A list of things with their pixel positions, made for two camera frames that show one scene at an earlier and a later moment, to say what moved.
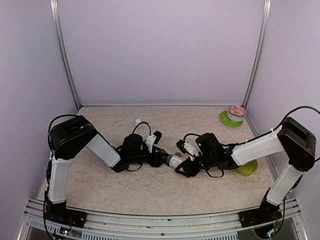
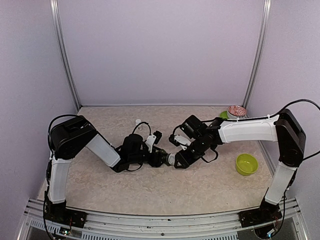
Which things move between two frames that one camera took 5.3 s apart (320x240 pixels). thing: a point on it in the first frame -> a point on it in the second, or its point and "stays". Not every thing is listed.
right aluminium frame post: (259, 53) stays
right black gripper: (189, 171) -> (183, 159)
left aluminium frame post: (55, 11) stays
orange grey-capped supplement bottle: (173, 160) stays
